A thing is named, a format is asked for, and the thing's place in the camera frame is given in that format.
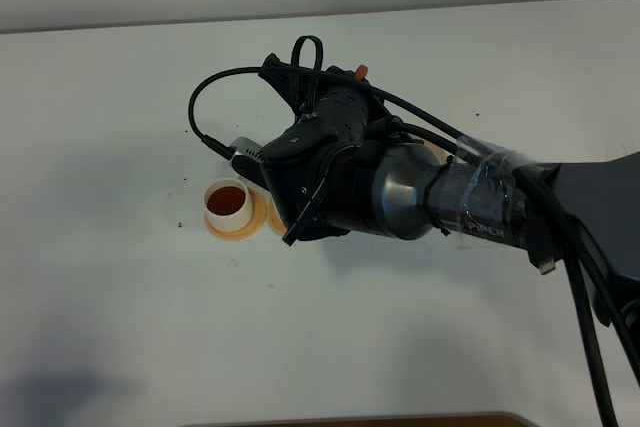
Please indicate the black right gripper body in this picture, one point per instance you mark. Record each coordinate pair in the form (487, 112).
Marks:
(342, 113)

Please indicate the brown clay teapot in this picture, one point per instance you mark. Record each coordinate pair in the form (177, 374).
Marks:
(361, 73)

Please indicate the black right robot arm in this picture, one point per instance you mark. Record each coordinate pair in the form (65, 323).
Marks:
(347, 164)

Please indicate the beige round teapot coaster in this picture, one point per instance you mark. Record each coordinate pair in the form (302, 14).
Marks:
(440, 154)

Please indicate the right orange cup coaster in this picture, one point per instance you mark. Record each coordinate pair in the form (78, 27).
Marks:
(274, 220)

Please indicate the orange cup coaster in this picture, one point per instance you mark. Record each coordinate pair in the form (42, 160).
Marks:
(274, 220)
(257, 220)

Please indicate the left orange cup coaster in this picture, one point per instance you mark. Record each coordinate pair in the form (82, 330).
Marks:
(257, 220)

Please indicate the left white teacup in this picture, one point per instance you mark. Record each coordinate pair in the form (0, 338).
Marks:
(228, 205)

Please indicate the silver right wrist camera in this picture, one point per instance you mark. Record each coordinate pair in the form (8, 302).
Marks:
(246, 161)

